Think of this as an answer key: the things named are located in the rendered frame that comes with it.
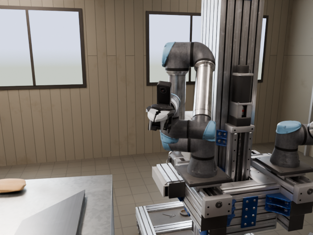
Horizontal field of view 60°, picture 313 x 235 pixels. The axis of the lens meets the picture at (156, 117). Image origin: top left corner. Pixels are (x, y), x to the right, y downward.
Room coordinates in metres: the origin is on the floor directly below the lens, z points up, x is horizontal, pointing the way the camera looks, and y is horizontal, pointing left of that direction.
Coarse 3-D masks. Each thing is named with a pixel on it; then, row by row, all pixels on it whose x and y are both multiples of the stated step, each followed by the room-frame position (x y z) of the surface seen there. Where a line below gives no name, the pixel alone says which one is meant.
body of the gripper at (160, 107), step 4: (152, 104) 0.89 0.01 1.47; (156, 104) 0.89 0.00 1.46; (160, 104) 0.90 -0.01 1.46; (164, 104) 0.90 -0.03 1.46; (168, 104) 0.90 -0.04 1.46; (172, 104) 0.95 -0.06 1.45; (156, 108) 0.85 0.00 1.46; (160, 108) 0.85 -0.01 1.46; (164, 108) 0.85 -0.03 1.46; (168, 108) 0.86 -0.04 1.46; (172, 108) 0.86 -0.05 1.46; (168, 120) 0.88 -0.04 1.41; (152, 124) 0.87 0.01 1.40; (156, 124) 0.86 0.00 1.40; (164, 124) 0.85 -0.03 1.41; (168, 124) 0.89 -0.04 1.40; (148, 128) 0.86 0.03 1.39; (152, 128) 0.86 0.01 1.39; (156, 128) 0.86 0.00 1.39; (160, 128) 0.86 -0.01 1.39; (164, 128) 0.85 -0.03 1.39; (168, 128) 0.90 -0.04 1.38; (168, 132) 0.85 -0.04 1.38
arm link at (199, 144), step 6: (192, 144) 1.25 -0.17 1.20; (198, 144) 1.24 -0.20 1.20; (204, 144) 1.24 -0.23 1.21; (210, 144) 1.24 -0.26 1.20; (192, 150) 1.26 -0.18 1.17; (198, 150) 1.25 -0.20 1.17; (204, 150) 1.24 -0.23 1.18; (210, 150) 1.24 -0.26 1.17; (198, 156) 1.25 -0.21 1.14; (204, 156) 1.24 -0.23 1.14; (210, 156) 1.25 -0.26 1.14
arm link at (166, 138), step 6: (174, 120) 1.03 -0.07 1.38; (180, 120) 1.05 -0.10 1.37; (186, 120) 1.04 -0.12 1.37; (168, 126) 1.02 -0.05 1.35; (174, 126) 1.02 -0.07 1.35; (180, 126) 1.02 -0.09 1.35; (186, 126) 1.02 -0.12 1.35; (162, 132) 1.04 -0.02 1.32; (174, 132) 1.02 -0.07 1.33; (180, 132) 1.01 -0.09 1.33; (186, 132) 1.01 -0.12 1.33; (162, 138) 1.04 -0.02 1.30; (168, 138) 1.02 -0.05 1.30; (174, 138) 1.03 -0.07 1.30
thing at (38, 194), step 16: (96, 176) 1.22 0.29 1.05; (16, 192) 1.06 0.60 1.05; (32, 192) 1.06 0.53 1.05; (48, 192) 1.06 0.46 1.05; (64, 192) 1.06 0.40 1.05; (96, 192) 1.06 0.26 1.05; (0, 208) 0.94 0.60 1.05; (16, 208) 0.94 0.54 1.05; (32, 208) 0.94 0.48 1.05; (96, 208) 0.94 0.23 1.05; (0, 224) 0.84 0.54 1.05; (16, 224) 0.84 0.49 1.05; (96, 224) 0.84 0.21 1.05
